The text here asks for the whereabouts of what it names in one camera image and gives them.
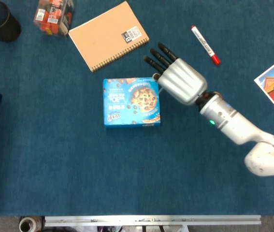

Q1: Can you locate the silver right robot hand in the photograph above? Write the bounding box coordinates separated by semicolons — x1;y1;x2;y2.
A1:
143;42;208;106

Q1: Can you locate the red whiteboard marker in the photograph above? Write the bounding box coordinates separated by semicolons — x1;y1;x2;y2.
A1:
190;25;222;66

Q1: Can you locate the aluminium table edge rail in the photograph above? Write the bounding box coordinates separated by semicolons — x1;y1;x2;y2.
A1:
44;215;262;227

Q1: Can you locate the clear box of red clips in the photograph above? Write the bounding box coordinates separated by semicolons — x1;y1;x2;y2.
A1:
33;0;76;37

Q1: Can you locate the blue cookie box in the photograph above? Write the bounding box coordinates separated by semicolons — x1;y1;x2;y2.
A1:
102;77;162;128

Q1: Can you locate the black mesh pen holder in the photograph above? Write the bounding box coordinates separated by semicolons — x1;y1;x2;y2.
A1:
0;0;22;43

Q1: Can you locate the blue felt table cover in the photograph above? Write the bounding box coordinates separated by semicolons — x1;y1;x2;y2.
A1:
0;0;274;216

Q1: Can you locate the grey tape roll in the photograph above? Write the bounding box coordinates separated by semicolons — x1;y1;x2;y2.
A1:
18;216;43;232

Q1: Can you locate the kraft spiral notebook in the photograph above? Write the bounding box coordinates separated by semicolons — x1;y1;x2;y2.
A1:
68;0;150;73

